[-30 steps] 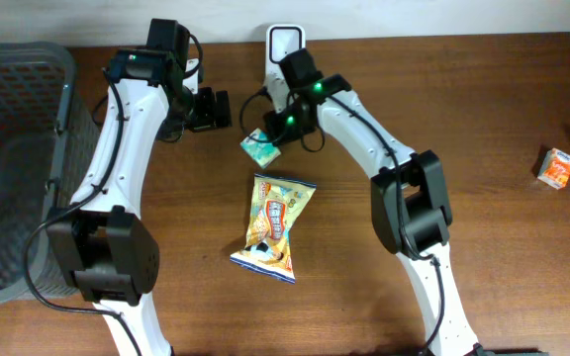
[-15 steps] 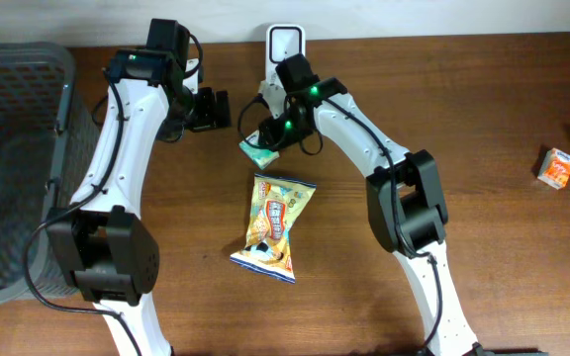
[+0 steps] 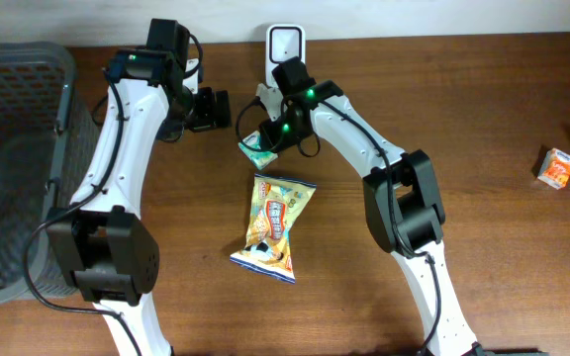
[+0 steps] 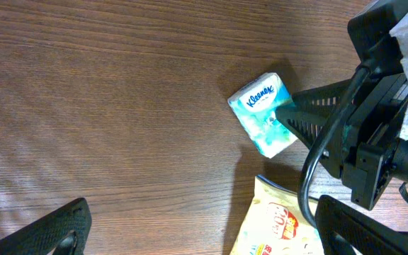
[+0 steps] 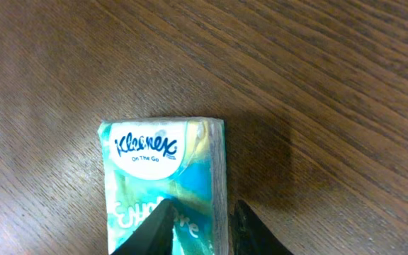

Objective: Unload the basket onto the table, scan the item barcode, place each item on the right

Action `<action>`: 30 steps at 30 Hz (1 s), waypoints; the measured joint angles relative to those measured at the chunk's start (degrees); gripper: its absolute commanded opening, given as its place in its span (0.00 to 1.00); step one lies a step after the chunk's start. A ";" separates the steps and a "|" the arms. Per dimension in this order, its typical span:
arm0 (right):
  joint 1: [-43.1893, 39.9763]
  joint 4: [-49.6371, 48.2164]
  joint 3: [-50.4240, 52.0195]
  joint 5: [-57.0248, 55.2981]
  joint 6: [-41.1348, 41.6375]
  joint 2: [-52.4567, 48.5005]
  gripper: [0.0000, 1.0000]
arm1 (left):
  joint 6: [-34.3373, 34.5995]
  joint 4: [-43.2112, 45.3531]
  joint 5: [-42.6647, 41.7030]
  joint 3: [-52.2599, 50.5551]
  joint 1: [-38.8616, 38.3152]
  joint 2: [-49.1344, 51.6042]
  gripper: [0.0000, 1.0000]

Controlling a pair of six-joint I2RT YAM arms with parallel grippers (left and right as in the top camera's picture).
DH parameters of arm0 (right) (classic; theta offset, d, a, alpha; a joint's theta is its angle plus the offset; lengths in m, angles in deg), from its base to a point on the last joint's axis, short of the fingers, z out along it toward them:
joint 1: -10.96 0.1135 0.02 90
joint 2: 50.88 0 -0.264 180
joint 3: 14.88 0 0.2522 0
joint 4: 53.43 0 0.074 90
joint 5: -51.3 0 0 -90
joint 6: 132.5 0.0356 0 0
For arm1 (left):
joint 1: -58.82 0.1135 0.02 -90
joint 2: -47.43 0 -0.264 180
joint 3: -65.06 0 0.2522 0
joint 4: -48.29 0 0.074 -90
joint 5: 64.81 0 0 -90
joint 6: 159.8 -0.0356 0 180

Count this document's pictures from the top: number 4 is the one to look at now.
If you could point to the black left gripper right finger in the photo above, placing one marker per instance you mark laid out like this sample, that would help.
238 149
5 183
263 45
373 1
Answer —
343 230

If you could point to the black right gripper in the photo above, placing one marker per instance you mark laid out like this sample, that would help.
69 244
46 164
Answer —
361 148

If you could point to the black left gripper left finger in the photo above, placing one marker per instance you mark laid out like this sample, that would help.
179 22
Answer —
63 231

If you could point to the green tissue pack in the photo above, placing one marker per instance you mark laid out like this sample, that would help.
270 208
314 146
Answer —
255 107

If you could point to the yellow snack bag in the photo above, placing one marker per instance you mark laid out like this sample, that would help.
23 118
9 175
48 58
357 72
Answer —
274 224

